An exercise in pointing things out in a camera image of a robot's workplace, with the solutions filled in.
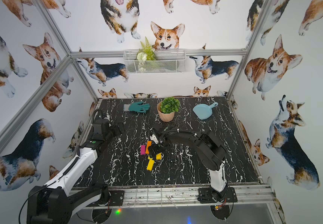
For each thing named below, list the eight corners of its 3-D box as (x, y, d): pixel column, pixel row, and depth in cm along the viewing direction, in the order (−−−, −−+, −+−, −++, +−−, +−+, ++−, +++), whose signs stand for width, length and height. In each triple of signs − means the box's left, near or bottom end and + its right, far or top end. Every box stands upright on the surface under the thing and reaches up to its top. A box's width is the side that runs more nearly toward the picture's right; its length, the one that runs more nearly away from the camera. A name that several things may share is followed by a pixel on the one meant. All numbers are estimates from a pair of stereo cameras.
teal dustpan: (200, 121, 109) (201, 119, 107) (192, 109, 117) (192, 106, 115) (223, 112, 114) (224, 110, 112) (213, 101, 122) (214, 99, 120)
